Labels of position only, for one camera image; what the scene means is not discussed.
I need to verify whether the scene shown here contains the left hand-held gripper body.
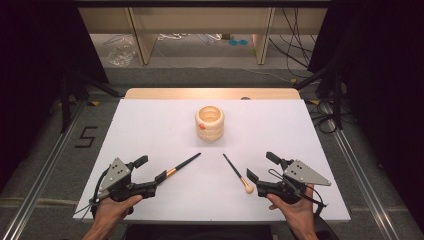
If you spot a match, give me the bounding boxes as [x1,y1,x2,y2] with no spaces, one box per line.
[94,157,135,203]

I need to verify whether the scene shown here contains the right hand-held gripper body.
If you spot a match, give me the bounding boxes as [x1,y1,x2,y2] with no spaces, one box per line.
[278,160,332,204]

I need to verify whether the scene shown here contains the thin black brush cream bristles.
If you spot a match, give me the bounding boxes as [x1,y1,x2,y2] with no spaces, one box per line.
[222,153,255,195]

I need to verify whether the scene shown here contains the black brush tan bristles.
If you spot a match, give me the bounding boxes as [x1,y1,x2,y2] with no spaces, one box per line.
[164,152,202,178]

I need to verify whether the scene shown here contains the cream ribbed wooden holder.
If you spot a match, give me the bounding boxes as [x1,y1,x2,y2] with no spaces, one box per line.
[194,105,225,143]

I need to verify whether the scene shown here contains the person's left hand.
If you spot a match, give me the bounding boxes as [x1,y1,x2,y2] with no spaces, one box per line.
[93,194,144,231]

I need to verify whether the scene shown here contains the person's right hand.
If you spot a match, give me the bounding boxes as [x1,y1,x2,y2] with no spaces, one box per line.
[266,184,318,234]

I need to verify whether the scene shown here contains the white table cover board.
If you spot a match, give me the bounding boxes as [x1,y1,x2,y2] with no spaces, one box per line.
[72,98,352,223]

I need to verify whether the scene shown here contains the person's dark clothing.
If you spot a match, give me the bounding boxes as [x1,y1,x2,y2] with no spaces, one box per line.
[124,223,273,240]

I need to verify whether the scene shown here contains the black metal stand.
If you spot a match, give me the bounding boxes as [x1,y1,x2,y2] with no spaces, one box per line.
[59,68,123,134]
[293,63,344,131]

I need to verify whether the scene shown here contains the clear plastic bag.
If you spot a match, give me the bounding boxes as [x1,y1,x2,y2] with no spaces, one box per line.
[106,35,138,68]

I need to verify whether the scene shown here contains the black curtain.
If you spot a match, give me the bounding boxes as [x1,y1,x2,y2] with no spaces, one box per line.
[308,0,424,231]
[0,0,109,193]

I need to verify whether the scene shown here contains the beige office desk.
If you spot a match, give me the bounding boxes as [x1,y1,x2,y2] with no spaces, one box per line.
[78,6,329,66]

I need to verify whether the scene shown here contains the left hand-held gripper cable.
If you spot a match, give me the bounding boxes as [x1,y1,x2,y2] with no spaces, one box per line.
[73,168,113,218]

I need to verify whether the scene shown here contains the hand-held gripper cable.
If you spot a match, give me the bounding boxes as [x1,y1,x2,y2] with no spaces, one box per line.
[268,168,328,221]
[73,168,113,218]

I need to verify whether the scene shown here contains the right hand-held gripper cable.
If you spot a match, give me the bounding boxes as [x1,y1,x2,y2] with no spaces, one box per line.
[268,168,328,221]

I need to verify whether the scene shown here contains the aluminium floor rail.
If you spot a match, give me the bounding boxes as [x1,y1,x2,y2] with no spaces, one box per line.
[318,99,401,240]
[0,99,88,240]

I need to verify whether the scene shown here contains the black floor cable coil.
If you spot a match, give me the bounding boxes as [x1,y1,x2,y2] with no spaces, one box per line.
[308,99,354,135]

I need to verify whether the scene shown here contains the thin white floor cable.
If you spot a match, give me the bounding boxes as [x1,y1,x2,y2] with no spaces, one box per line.
[243,68,295,84]

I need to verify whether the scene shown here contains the bundle of black cables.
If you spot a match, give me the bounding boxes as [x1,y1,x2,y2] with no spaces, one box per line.
[268,8,318,78]

